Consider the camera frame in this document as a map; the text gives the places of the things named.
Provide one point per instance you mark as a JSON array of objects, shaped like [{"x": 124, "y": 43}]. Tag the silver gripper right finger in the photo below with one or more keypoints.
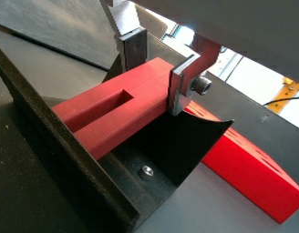
[{"x": 185, "y": 79}]

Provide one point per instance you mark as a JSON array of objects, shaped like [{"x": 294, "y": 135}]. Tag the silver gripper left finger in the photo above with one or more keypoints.
[{"x": 129, "y": 34}]

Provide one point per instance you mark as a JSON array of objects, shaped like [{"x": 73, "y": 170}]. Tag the red double-square peg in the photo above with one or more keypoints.
[{"x": 109, "y": 112}]

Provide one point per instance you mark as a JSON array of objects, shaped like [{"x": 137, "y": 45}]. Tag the red shape-sorter board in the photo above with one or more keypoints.
[{"x": 246, "y": 167}]

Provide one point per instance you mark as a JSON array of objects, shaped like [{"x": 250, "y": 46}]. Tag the black curved holder stand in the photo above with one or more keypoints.
[{"x": 132, "y": 179}]

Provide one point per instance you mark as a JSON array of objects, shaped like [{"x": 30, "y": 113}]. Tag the yellow frame in background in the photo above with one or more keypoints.
[{"x": 286, "y": 94}]

